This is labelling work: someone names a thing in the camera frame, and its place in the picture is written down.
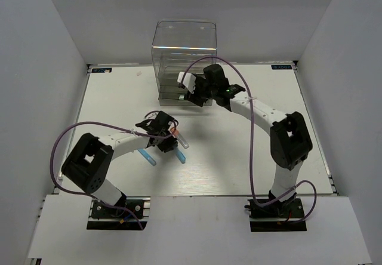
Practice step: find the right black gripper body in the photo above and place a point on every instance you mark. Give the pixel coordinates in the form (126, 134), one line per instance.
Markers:
(203, 91)

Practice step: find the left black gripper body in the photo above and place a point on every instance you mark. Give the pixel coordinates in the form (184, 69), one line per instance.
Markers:
(165, 144)

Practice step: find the clear acrylic drawer organizer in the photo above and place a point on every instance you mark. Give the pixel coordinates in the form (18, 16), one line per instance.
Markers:
(176, 44)

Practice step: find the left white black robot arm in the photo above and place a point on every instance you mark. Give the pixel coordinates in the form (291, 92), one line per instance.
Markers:
(89, 160)

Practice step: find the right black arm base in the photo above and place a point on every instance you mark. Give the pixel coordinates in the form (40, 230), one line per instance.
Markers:
(270, 219)

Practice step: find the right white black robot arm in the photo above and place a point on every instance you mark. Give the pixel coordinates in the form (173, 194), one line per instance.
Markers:
(290, 141)

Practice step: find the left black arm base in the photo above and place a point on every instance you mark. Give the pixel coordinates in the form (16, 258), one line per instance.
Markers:
(103, 218)

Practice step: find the orange highlighter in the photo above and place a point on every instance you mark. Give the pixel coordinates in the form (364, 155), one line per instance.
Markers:
(175, 132)

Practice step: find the light blue highlighter left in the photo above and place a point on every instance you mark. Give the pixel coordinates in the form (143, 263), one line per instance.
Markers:
(147, 157)

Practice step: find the blue highlighter middle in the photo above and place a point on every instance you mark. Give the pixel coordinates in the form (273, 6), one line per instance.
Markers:
(180, 156)

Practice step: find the right blue table label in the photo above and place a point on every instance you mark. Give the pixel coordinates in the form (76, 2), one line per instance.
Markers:
(281, 67)

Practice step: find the blue table label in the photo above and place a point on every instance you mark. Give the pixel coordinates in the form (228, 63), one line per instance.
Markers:
(281, 67)
(101, 70)

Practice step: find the left blue table label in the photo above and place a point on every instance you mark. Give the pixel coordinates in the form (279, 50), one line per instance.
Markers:
(101, 70)

